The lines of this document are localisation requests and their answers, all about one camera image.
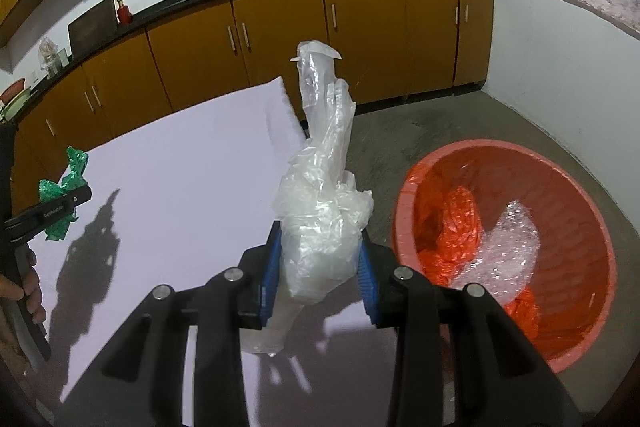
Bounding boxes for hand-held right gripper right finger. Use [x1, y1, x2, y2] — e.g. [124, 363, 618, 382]
[357, 232, 583, 427]

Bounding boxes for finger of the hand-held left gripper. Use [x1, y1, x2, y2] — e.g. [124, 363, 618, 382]
[64, 185, 93, 214]

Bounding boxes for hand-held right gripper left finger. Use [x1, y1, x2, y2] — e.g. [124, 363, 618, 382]
[55, 221, 283, 427]

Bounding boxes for small dark green plastic bag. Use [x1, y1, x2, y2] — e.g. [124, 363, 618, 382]
[39, 147, 91, 242]

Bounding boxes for translucent white plastic bag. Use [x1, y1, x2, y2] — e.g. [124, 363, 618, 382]
[242, 41, 375, 355]

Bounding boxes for red plastic basin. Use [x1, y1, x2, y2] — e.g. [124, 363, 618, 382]
[391, 138, 617, 375]

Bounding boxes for person's left hand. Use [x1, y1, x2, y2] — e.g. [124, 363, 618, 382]
[0, 251, 47, 325]

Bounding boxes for brown red basin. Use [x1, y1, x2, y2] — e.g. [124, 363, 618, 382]
[0, 79, 26, 102]

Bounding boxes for bubble wrap sheet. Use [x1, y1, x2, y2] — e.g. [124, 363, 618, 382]
[450, 201, 542, 290]

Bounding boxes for clear bag with jars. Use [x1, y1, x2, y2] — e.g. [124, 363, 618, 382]
[39, 37, 63, 75]

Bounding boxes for dark wooden cutting board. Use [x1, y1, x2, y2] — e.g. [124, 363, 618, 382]
[67, 0, 118, 58]

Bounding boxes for wooden base cabinets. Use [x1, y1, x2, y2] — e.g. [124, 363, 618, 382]
[10, 0, 498, 208]

